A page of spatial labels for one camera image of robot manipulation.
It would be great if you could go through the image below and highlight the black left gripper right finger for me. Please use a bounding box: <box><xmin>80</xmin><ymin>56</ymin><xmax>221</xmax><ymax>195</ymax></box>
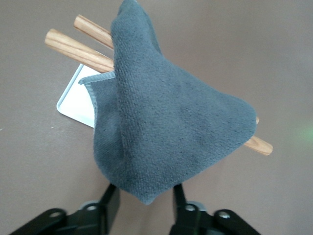
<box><xmin>172</xmin><ymin>185</ymin><xmax>188</xmax><ymax>221</ymax></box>

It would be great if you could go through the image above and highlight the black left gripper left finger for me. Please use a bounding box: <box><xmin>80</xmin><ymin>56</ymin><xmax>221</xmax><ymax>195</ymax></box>
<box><xmin>97</xmin><ymin>184</ymin><xmax>122</xmax><ymax>233</ymax></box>

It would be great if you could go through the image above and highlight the grey and pink towel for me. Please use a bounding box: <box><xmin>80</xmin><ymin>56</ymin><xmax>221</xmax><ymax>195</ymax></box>
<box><xmin>79</xmin><ymin>0</ymin><xmax>259</xmax><ymax>206</ymax></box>

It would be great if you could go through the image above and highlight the white rack with wooden bars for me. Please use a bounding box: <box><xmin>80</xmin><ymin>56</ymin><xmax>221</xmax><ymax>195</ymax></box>
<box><xmin>45</xmin><ymin>14</ymin><xmax>274</xmax><ymax>157</ymax></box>

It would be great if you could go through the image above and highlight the brown table cover sheet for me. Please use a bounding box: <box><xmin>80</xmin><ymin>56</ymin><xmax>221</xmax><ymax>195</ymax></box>
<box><xmin>0</xmin><ymin>0</ymin><xmax>313</xmax><ymax>235</ymax></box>

